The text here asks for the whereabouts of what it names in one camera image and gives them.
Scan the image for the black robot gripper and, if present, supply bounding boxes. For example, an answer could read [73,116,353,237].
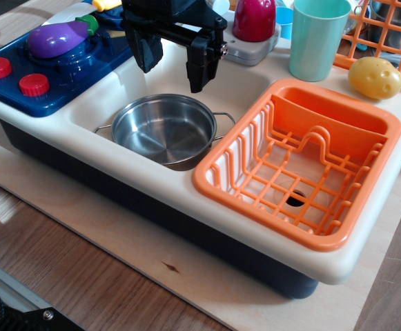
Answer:
[122,1,227,93]

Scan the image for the stainless steel pan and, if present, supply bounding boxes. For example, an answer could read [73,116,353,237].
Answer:
[95,94,236,171]

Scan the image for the orange plastic drying rack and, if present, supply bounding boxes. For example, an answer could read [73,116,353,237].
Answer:
[193,79,401,252]

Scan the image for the cream toy sink unit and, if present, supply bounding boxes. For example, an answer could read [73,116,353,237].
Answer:
[0,42,401,285]

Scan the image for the grey toy faucet base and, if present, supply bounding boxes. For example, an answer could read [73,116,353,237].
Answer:
[222,11,282,66]

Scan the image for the magenta plastic cup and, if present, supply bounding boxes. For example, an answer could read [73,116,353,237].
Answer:
[233,0,276,42]

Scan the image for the yellow toy vegetable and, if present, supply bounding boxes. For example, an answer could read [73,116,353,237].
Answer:
[91,0,122,12]

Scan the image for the small blue cup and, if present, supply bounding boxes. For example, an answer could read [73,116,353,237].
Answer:
[276,6,293,40]

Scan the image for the purple toy eggplant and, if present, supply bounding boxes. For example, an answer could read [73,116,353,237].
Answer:
[26,14,99,59]

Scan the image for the blue toy stove top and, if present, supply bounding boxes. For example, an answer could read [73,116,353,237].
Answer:
[0,1,132,117]

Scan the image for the teal plastic cup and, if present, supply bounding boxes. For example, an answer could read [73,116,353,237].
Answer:
[289,0,351,82]

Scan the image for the red stove knob right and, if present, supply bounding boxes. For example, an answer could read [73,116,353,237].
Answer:
[19,73,50,97]

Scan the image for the yellow toy potato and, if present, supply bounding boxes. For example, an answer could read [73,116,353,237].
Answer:
[348,57,401,100]

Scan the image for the orange grid basket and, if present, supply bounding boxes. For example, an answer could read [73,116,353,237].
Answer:
[334,1,401,72]

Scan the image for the light wooden base board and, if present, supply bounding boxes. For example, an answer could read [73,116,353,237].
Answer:
[0,146,401,330]

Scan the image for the black cable and bracket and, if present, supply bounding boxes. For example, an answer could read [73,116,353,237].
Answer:
[0,283,84,331]

